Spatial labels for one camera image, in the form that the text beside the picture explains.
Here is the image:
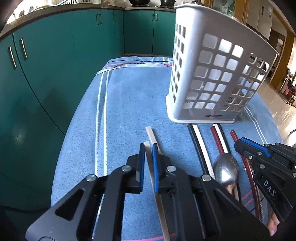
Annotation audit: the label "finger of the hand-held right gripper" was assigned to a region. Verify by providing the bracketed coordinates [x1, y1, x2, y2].
[240, 138, 270, 158]
[235, 142, 262, 160]

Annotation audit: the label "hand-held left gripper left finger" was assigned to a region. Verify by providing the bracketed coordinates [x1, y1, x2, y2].
[25, 143, 146, 241]

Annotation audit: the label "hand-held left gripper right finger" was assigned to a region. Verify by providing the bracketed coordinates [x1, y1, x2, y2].
[152, 143, 271, 241]

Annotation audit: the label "metal spoon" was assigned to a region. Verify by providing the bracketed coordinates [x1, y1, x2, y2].
[213, 153, 240, 202]

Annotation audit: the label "white chopstick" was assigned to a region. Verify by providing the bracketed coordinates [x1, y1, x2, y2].
[143, 141, 172, 241]
[145, 126, 163, 155]
[192, 125, 216, 180]
[213, 123, 230, 154]

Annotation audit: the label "dark red chopstick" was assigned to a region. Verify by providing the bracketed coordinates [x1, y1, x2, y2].
[210, 126, 226, 155]
[230, 130, 264, 221]

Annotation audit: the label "white plastic utensil basket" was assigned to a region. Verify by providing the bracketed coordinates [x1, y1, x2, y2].
[165, 1, 280, 124]

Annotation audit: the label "person's right hand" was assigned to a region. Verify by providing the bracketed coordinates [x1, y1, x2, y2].
[266, 212, 281, 235]

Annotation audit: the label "blue striped tablecloth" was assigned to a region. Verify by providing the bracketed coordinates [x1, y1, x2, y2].
[51, 57, 284, 241]

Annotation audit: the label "wooden dining chairs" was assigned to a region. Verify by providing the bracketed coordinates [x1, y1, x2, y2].
[281, 68, 296, 105]

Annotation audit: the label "silver refrigerator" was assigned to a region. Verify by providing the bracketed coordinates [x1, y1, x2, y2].
[254, 0, 273, 40]

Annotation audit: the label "teal lower kitchen cabinets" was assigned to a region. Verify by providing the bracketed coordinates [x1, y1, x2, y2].
[0, 8, 177, 209]

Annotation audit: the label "wooden sliding glass door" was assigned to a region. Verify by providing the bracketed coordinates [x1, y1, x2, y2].
[205, 0, 249, 26]

